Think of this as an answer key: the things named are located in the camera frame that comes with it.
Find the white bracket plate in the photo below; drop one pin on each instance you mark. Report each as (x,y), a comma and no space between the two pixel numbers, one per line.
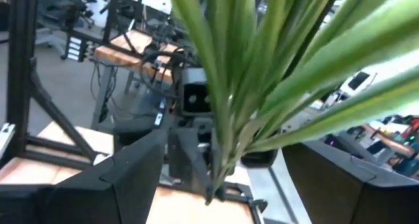
(6,139)

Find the white device dark screen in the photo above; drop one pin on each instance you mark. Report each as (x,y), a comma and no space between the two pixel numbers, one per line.
(358,81)

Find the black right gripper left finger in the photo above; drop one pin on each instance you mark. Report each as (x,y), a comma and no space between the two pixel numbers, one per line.
(98,191)

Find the wooden workbench grey legs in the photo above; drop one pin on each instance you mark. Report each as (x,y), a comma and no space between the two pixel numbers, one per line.
(137,40)

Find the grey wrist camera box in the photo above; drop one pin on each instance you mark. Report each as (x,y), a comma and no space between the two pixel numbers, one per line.
(194,93)

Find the orange artificial flower bunch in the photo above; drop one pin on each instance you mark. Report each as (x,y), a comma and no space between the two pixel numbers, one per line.
(229,86)

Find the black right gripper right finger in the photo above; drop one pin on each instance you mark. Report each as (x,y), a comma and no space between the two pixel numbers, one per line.
(343,191)

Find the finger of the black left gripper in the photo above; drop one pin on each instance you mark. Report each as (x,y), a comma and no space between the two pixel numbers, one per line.
(190,158)
(260,158)

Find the black office chair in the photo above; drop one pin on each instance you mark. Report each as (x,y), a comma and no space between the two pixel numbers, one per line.
(75,1)

